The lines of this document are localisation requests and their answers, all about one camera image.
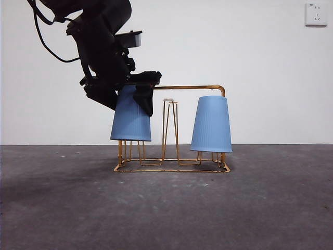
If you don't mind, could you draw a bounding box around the blue ribbed plastic cup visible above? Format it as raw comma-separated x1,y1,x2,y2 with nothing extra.
190,95,233,153
110,85,152,142

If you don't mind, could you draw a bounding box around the gold wire cup rack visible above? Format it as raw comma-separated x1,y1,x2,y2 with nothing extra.
113,84,232,173

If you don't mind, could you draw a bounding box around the pale grey camera box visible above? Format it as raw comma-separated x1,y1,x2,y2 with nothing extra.
114,30,144,49

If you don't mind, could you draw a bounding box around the long black cable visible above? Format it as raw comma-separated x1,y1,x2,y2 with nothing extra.
27,0,81,64

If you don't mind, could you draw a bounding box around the short black cable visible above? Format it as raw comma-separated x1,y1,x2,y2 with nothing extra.
33,0,69,26

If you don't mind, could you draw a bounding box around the white wall socket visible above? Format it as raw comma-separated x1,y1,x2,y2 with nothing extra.
305,2,328,27

